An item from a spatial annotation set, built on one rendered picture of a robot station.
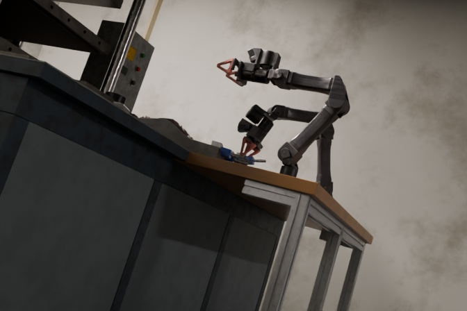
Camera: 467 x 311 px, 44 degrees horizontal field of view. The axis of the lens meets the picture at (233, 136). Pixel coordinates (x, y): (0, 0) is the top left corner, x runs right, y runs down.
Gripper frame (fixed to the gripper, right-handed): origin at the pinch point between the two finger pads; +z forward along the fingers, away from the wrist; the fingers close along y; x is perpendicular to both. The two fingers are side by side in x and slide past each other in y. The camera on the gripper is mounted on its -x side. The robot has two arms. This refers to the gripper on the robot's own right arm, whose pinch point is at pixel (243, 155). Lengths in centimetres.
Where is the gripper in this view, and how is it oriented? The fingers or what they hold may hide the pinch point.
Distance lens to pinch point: 255.6
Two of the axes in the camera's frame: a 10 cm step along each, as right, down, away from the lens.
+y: -2.6, -3.6, -9.0
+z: -5.9, 8.0, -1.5
